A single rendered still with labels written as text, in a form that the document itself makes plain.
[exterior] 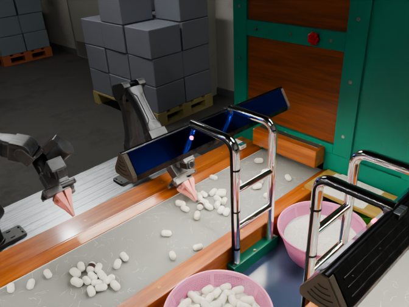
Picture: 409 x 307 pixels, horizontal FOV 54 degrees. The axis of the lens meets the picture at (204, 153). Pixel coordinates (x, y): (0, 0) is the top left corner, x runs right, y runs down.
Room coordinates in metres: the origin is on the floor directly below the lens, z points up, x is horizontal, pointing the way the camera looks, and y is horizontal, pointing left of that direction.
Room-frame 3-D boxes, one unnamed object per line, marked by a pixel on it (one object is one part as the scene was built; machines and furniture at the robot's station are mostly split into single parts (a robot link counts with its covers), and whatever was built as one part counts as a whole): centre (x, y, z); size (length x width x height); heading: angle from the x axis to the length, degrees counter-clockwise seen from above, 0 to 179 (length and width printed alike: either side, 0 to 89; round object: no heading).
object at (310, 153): (1.39, -0.32, 0.83); 0.30 x 0.06 x 0.07; 41
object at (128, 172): (1.06, -0.03, 1.08); 0.62 x 0.08 x 0.07; 131
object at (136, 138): (1.48, 0.29, 0.92); 0.07 x 0.06 x 0.33; 125
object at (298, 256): (0.96, -0.34, 0.72); 0.27 x 0.27 x 0.10
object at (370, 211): (1.10, -0.51, 0.77); 0.33 x 0.15 x 0.01; 41
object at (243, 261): (1.00, -0.08, 0.90); 0.20 x 0.19 x 0.45; 131
